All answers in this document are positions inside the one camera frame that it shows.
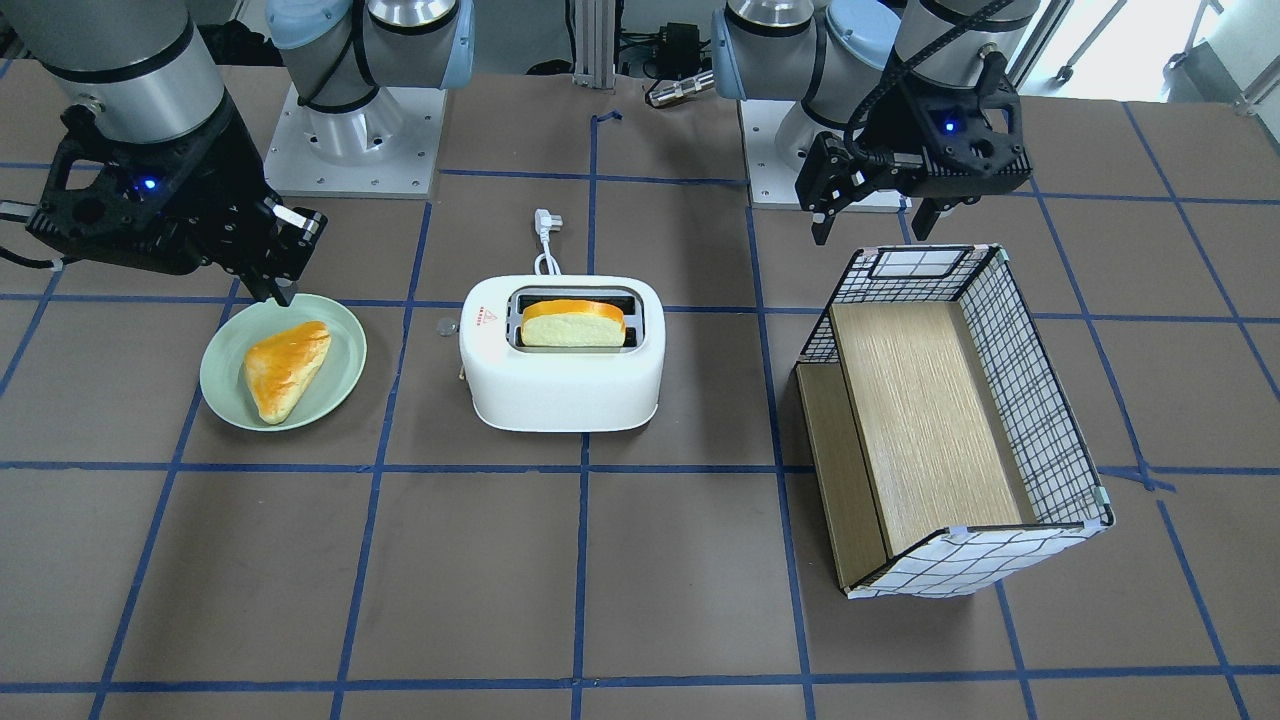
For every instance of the wire basket with wooden shelf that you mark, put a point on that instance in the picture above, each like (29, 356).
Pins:
(946, 451)

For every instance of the golden triangular pastry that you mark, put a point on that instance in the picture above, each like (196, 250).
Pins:
(279, 369)

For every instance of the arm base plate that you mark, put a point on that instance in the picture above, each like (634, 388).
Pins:
(775, 138)
(387, 149)

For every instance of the light green plate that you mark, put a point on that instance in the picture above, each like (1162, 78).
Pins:
(222, 368)

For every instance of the aluminium frame post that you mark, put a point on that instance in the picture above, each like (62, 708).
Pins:
(595, 43)

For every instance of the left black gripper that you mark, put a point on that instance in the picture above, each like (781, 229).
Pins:
(898, 128)

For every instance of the toast bread slice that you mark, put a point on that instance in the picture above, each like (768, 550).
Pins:
(573, 323)

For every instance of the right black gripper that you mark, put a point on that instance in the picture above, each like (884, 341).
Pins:
(212, 185)

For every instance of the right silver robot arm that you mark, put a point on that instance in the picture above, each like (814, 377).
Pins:
(145, 70)

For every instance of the white two-slot toaster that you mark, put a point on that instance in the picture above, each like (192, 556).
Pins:
(518, 386)

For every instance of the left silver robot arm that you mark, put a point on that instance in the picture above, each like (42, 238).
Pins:
(838, 60)

